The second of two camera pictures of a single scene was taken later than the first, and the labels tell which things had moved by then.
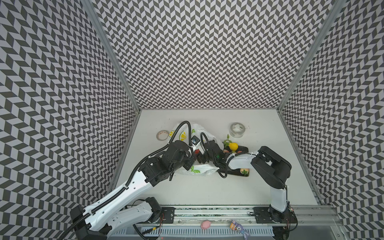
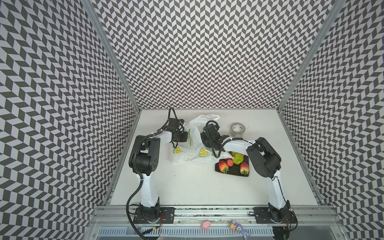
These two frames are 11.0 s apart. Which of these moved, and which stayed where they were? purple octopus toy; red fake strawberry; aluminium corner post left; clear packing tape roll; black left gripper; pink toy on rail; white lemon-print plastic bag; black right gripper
Moved: black left gripper; white lemon-print plastic bag; black right gripper
Stayed: aluminium corner post left; red fake strawberry; purple octopus toy; clear packing tape roll; pink toy on rail
